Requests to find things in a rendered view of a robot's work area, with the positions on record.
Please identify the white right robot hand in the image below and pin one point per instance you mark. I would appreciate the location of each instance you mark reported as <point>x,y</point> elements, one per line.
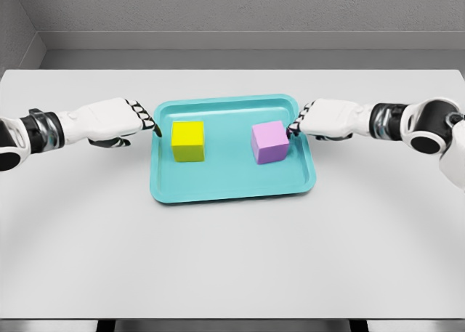
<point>323,119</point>

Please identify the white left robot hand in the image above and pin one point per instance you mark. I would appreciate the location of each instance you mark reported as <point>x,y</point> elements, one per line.
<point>112,119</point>

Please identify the pink cube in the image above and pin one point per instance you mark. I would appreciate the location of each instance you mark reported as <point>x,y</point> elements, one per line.
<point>270,141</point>

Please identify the yellow cube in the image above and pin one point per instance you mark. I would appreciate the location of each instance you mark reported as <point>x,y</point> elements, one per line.
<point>187,140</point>

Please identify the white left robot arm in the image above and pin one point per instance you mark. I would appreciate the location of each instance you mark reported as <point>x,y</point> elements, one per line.
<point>43,132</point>

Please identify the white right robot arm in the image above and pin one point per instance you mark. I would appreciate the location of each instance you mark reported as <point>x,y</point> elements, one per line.
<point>410,128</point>

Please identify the teal rectangular tray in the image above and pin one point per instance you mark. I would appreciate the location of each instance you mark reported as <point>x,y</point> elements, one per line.
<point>232,176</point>

